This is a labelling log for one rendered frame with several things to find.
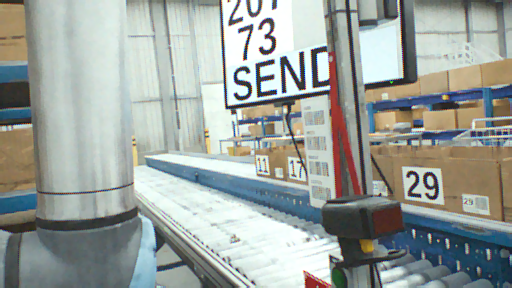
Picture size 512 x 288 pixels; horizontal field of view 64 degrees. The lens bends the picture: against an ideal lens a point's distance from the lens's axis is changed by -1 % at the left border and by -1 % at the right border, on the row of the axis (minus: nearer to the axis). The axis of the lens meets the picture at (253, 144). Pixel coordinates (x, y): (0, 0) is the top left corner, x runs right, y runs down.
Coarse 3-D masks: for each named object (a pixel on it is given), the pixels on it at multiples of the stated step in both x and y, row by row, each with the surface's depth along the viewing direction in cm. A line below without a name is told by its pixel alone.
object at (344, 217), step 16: (336, 208) 58; (352, 208) 55; (368, 208) 53; (384, 208) 53; (400, 208) 54; (336, 224) 58; (352, 224) 55; (368, 224) 52; (384, 224) 53; (400, 224) 54; (352, 240) 58; (368, 240) 57; (352, 256) 58; (368, 256) 58
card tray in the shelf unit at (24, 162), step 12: (0, 132) 65; (12, 132) 66; (24, 132) 67; (0, 144) 65; (12, 144) 66; (24, 144) 67; (0, 156) 65; (12, 156) 66; (24, 156) 67; (0, 168) 65; (12, 168) 66; (24, 168) 67; (0, 180) 65; (12, 180) 66; (24, 180) 67
